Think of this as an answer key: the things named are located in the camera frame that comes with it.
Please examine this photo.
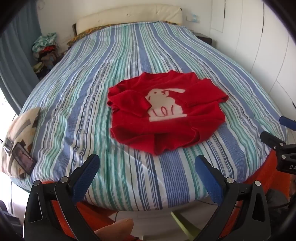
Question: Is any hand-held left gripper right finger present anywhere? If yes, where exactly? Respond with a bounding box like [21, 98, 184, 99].
[194, 155, 271, 241]

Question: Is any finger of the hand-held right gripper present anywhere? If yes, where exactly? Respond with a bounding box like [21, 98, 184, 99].
[260, 131, 287, 147]
[279, 115, 296, 131]

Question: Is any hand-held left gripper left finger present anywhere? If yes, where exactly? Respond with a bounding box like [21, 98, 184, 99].
[23, 153, 102, 241]

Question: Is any red sweater with white rabbit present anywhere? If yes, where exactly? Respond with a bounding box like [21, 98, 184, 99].
[107, 71, 229, 156]

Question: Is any pile of colourful clothes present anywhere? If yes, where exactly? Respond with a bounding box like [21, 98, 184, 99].
[32, 32, 61, 75]

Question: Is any person's left hand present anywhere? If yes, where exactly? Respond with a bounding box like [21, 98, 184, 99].
[94, 218, 134, 241]

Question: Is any orange bed sheet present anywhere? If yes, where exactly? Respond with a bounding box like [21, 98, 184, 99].
[50, 148, 293, 241]

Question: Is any light green plastic piece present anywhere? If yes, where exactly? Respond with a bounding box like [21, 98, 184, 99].
[171, 211, 197, 239]

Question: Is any black rectangular device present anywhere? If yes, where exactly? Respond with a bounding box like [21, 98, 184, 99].
[4, 138, 37, 175]

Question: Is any white wardrobe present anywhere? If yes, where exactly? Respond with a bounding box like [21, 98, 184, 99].
[209, 0, 296, 121]

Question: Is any striped blue green bedspread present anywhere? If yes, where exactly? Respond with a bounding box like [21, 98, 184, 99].
[14, 21, 288, 211]

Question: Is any beige patterned cushion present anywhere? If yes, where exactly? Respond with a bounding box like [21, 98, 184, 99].
[1, 107, 42, 179]

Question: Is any dark nightstand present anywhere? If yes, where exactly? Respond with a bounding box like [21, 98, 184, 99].
[193, 32, 219, 48]

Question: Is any blue curtain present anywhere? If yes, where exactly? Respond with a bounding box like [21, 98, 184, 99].
[0, 19, 43, 116]

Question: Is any cream padded headboard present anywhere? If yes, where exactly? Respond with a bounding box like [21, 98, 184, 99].
[76, 3, 183, 35]

